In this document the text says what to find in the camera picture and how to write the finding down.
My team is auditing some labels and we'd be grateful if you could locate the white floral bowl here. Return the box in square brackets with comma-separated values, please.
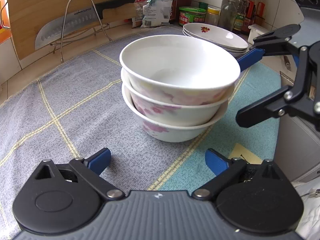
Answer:
[121, 85, 228, 142]
[119, 35, 240, 106]
[120, 69, 234, 127]

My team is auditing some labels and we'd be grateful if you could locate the white fruit-pattern plate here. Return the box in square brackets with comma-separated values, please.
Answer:
[183, 23, 248, 50]

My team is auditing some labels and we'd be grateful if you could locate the white fruit plate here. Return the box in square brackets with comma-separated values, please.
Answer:
[182, 29, 248, 53]
[182, 31, 247, 59]

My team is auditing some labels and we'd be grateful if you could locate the grey teal checked mat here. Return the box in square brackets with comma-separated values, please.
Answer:
[1, 25, 281, 239]

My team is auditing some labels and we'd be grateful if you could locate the yellow lid spice jar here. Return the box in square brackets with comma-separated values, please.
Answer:
[204, 7, 220, 26]

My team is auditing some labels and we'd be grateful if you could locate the green lid sauce jar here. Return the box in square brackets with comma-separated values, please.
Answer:
[178, 7, 206, 26]

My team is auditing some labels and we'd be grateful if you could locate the dark soy sauce bottle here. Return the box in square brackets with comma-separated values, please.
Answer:
[169, 0, 177, 23]

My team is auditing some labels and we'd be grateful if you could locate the white plastic food bag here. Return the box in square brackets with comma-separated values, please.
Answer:
[132, 0, 172, 28]

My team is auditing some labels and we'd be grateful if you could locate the bamboo cutting board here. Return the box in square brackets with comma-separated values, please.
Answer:
[7, 0, 137, 61]

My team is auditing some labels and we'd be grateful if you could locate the steel wire rack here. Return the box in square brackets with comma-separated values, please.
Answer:
[35, 0, 117, 63]

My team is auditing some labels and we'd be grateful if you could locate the black handled kitchen knife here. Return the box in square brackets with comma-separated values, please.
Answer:
[35, 0, 135, 50]

